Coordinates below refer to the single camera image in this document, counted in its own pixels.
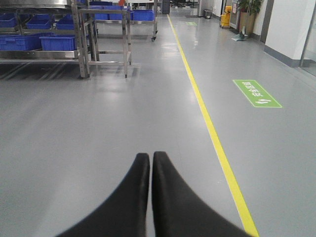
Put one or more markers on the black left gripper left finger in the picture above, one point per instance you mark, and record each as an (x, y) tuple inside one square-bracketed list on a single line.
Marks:
[(123, 213)]

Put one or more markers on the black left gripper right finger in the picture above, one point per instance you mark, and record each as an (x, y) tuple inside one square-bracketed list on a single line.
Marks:
[(178, 211)]

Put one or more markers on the stainless steel shelf rack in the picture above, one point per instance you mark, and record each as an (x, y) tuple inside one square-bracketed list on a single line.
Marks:
[(44, 32)]

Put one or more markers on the green floor sign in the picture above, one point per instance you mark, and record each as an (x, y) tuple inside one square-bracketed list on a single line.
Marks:
[(256, 94)]

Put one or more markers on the stainless steel cart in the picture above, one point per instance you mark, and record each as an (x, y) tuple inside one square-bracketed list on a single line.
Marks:
[(104, 32)]

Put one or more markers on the blue plastic bin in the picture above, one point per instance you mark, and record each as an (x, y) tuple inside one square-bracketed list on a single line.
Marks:
[(58, 43), (20, 42)]

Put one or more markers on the yellow mop bucket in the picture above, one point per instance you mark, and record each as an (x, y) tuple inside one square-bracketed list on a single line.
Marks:
[(225, 17)]

